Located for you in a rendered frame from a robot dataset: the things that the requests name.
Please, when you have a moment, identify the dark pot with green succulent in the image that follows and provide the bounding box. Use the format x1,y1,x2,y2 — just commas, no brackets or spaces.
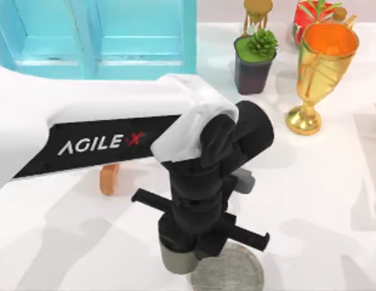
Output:
233,29,280,96

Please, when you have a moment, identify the grey round coaster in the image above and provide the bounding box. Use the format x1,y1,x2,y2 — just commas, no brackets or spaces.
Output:
190,241,266,291

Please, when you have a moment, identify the grey cup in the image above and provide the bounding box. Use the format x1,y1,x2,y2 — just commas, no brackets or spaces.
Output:
159,233,197,275

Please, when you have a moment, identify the small brown round object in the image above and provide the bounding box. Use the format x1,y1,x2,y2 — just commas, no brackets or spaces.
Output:
332,6,348,23

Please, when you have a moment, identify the orange rounded object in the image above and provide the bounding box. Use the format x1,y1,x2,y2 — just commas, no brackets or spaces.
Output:
98,163,120,197

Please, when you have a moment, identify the large gold trophy cup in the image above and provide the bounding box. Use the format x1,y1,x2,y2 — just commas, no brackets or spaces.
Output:
285,14,360,136

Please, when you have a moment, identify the light blue rack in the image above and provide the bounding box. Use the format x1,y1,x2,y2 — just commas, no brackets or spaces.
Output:
0,0,199,81

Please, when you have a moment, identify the pale grey rounded box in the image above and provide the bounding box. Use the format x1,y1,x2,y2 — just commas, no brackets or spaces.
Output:
235,168,257,195

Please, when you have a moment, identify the red pot with green plant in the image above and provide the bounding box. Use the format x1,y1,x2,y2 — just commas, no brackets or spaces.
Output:
292,0,343,47

